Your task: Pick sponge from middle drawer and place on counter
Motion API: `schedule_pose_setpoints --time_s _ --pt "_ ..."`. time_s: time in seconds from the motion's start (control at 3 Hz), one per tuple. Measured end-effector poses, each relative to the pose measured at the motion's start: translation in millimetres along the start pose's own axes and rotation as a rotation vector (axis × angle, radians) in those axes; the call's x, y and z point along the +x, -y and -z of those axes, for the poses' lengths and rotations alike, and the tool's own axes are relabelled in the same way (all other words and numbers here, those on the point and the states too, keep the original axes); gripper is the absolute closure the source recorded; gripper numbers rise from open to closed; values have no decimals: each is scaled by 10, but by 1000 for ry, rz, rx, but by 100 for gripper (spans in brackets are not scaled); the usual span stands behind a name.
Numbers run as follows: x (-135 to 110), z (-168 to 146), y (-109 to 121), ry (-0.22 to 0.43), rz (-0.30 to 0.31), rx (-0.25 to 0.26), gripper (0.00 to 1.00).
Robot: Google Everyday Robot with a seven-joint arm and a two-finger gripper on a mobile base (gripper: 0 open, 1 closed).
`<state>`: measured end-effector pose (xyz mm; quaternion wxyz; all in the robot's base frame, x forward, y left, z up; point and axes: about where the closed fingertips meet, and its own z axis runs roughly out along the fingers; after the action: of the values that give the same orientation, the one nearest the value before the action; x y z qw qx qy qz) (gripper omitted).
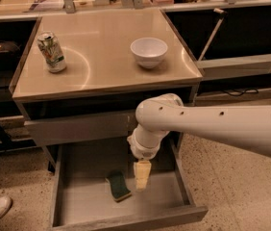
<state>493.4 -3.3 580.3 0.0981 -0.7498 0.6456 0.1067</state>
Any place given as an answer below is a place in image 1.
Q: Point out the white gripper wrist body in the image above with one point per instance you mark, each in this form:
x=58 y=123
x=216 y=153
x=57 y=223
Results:
x=140 y=151

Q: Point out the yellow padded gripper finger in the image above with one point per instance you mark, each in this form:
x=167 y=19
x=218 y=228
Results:
x=142 y=171

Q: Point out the green and yellow sponge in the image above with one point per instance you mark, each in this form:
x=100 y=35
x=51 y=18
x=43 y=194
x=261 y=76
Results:
x=119 y=190

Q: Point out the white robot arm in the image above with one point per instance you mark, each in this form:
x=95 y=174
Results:
x=245 y=127

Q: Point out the closed grey top drawer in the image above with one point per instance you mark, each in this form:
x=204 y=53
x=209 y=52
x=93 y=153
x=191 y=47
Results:
x=82 y=127

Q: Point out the open grey middle drawer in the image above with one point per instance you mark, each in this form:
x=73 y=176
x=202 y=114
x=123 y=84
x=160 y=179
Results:
x=82 y=199

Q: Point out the grey cabinet with steel top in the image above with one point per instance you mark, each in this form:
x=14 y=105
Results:
x=101 y=74

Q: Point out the white bowl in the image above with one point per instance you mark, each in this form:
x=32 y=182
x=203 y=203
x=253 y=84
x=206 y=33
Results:
x=148 y=52

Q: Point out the crushed soda can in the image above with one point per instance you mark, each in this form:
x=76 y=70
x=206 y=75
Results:
x=51 y=50

